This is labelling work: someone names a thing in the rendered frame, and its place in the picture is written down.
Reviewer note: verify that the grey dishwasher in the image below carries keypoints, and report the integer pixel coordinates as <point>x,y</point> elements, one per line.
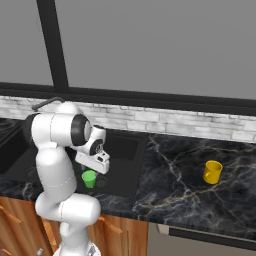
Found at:
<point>186,246</point>

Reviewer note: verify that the black double basin sink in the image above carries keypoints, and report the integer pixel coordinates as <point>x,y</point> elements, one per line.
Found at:
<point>124,156</point>

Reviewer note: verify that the wooden cupboard door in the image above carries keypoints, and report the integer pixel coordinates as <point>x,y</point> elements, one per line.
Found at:
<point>130,238</point>
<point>20,233</point>

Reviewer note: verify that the black tap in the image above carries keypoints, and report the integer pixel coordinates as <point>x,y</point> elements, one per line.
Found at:
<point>50,101</point>

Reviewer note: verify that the green cup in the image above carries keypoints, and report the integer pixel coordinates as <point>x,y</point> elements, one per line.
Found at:
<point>89,180</point>

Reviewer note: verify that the yellow mug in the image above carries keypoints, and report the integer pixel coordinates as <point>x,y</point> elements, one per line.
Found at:
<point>212,173</point>

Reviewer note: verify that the black window frame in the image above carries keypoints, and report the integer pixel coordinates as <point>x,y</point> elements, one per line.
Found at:
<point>53,50</point>

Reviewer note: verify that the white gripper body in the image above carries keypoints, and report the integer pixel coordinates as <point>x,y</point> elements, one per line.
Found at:
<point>94,164</point>

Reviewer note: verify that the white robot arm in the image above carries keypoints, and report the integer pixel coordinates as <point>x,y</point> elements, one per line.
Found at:
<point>55,166</point>

